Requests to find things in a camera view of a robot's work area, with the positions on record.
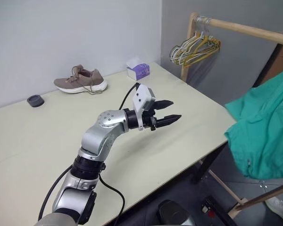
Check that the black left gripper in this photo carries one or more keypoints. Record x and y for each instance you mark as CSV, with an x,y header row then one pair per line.
x,y
149,120

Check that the green shorts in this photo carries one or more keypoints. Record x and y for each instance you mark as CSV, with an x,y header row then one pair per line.
x,y
266,122

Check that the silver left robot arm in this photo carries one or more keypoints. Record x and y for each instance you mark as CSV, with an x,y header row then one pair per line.
x,y
101,139

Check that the purple and white tissue box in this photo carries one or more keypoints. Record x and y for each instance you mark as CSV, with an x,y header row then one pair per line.
x,y
139,69

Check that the black table leg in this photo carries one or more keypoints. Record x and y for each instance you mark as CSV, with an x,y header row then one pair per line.
x,y
207,162

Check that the bunch of clothes hangers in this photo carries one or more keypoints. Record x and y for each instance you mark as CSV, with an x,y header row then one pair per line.
x,y
191,40

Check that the taupe sneaker with white sole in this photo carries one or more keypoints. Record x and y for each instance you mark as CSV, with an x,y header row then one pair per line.
x,y
85,81

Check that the dark rounded shape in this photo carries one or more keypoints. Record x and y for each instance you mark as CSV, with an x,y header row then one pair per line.
x,y
172,212

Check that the black device with red button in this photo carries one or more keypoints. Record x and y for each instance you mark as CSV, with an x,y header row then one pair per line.
x,y
214,212

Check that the wooden clothes rack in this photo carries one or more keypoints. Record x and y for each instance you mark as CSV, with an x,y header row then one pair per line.
x,y
238,26

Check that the small black round puck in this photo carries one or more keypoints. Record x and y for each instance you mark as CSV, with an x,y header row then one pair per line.
x,y
35,100

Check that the white grey sneaker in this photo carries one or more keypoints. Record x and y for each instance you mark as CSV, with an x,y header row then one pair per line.
x,y
279,209

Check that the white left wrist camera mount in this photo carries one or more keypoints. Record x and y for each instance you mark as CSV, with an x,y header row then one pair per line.
x,y
141,99

